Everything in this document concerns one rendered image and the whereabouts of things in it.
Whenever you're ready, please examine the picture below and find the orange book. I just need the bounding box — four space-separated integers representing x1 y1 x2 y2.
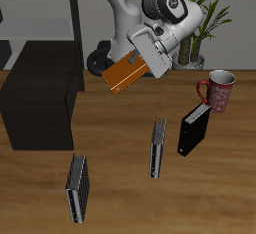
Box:
101 49 150 96

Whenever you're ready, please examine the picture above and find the thin grey book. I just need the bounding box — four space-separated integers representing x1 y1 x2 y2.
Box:
148 116 168 180

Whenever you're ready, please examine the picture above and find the white shelf with dark frame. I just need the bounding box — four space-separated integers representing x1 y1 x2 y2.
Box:
0 0 85 71

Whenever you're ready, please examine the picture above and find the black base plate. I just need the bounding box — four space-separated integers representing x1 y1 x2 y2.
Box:
86 40 156 78

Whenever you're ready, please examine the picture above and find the thick grey striped book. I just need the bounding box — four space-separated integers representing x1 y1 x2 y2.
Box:
64 152 91 225

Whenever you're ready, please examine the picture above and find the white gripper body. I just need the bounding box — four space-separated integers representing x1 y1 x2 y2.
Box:
126 23 174 80

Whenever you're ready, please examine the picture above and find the dark brown desk caddy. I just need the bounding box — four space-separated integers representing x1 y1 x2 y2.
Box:
0 39 86 152

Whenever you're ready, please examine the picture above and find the black book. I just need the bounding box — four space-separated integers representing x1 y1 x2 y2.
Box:
176 101 212 158

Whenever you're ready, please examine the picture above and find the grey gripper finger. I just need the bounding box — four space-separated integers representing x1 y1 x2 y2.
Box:
128 49 140 65

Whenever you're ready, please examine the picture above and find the red patterned mug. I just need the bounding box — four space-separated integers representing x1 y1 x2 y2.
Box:
196 69 237 114

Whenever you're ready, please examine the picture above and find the green pot plant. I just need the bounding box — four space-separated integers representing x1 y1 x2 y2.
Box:
171 0 236 72

